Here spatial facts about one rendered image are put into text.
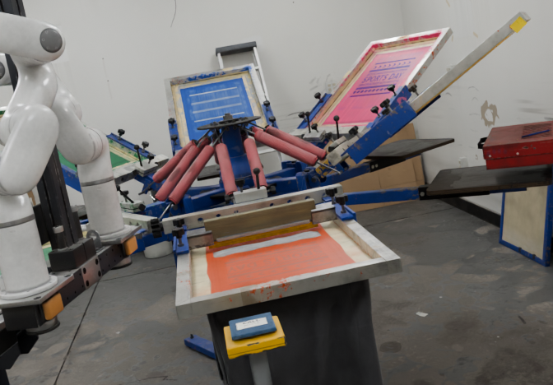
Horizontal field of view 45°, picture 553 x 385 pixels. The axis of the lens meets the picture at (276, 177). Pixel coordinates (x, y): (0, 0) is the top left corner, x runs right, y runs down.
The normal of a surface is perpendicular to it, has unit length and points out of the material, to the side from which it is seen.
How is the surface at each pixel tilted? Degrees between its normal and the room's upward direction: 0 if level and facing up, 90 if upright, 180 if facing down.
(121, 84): 90
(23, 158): 86
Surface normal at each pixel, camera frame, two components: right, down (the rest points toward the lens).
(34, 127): 0.62, -0.09
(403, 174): 0.10, -0.06
